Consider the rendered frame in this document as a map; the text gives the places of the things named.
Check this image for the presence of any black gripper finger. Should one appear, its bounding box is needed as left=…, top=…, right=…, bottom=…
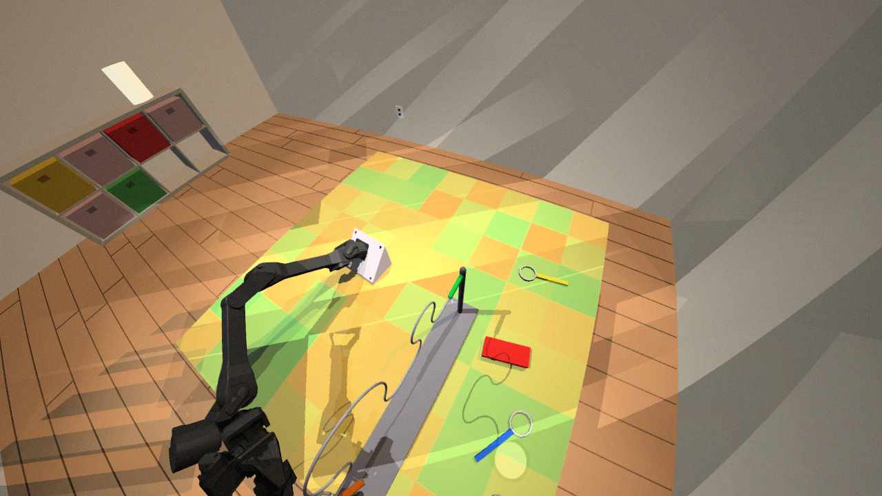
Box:
left=253, top=459, right=294, bottom=496
left=236, top=432, right=286, bottom=488

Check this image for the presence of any orange bar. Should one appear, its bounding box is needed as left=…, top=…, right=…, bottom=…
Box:
left=317, top=479, right=364, bottom=496

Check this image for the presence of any yellow handle with white loop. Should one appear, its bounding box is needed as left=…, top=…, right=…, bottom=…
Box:
left=519, top=266, right=568, bottom=286

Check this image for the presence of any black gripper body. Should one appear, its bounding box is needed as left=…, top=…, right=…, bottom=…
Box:
left=220, top=409, right=270, bottom=486

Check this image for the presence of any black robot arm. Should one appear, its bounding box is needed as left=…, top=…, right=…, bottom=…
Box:
left=169, top=238, right=369, bottom=496

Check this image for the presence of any white ring with blue handle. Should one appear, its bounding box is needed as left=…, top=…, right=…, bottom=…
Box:
left=475, top=410, right=533, bottom=462

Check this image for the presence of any red rectangular block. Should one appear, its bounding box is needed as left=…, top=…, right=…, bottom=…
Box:
left=482, top=336, right=530, bottom=368

